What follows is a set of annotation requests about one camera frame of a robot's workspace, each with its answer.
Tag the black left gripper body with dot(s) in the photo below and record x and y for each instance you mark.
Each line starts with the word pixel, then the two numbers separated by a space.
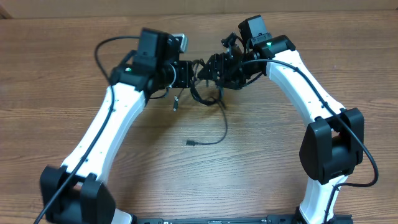
pixel 175 75

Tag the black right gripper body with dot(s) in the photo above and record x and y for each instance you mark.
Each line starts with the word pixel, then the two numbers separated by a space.
pixel 234 71

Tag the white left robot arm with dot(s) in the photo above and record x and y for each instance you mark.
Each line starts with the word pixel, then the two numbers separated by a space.
pixel 77 192

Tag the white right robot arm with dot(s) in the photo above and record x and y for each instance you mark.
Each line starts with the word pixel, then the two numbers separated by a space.
pixel 333 142

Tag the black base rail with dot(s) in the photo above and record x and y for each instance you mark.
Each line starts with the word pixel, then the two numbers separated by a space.
pixel 270 219

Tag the brown cardboard wall panel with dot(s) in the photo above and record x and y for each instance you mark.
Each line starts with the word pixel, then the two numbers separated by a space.
pixel 27 9

